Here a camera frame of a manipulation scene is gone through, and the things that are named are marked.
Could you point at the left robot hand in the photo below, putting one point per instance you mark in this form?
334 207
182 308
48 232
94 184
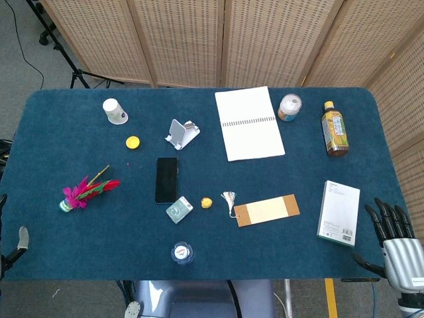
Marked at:
22 236

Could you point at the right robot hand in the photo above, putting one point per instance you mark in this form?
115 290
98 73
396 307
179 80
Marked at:
402 258

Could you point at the colorful feather shuttlecock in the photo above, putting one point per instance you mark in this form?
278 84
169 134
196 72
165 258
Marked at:
83 193

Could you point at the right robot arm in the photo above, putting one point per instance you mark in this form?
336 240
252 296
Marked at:
412 306

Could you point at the white phone stand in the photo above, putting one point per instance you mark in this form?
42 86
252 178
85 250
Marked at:
181 133

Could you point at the white product box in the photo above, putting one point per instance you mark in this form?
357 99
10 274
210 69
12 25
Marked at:
338 213

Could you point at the yellow floor tape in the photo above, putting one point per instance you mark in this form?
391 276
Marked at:
331 298

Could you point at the metal table leg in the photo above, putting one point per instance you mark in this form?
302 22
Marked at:
288 298

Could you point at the brown bookmark with tassel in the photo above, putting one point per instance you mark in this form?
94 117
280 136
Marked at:
268 210

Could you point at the yellow capped tea bottle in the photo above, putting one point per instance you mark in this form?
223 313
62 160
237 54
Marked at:
334 130

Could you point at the yellow fluted cap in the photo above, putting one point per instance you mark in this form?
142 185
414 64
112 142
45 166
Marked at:
132 142

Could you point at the black smartphone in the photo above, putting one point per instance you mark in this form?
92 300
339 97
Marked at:
166 180

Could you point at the white paper cup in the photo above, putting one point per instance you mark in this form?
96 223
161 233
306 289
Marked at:
115 112

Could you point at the green playing card box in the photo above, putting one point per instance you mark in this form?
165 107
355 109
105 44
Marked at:
179 209

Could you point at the clear water bottle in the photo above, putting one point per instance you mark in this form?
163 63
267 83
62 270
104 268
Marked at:
182 253

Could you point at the blue table cloth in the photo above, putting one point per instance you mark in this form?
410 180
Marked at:
232 251

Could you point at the black tripod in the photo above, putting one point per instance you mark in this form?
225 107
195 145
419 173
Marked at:
77 74

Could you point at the small yellow ball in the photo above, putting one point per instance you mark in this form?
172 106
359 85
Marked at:
206 202

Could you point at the grey robot torso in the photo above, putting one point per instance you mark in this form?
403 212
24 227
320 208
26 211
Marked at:
198 299

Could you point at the white lidded snack jar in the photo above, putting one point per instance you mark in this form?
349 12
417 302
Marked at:
289 107

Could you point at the white spiral notebook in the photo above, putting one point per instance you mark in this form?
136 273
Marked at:
250 126

